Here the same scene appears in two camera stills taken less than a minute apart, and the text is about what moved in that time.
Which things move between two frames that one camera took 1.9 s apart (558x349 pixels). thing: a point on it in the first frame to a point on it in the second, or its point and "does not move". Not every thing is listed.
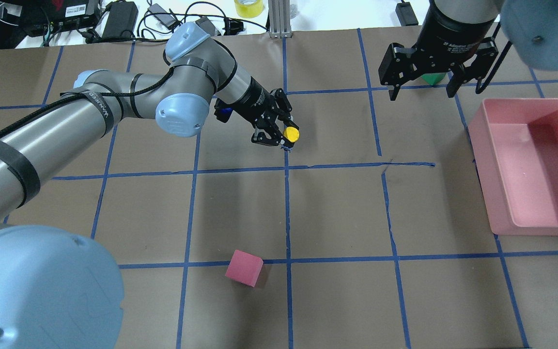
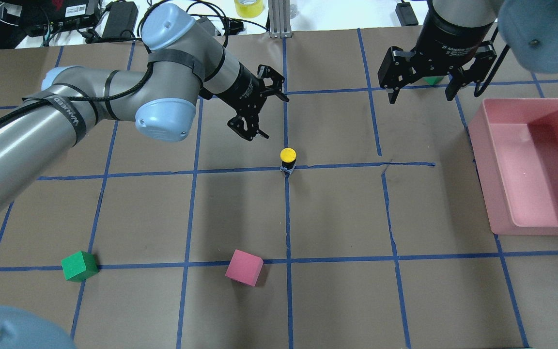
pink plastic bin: (532, 155) does not move
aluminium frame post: (279, 12) does not move
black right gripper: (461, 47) does not move
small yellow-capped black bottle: (291, 134) to (288, 157)
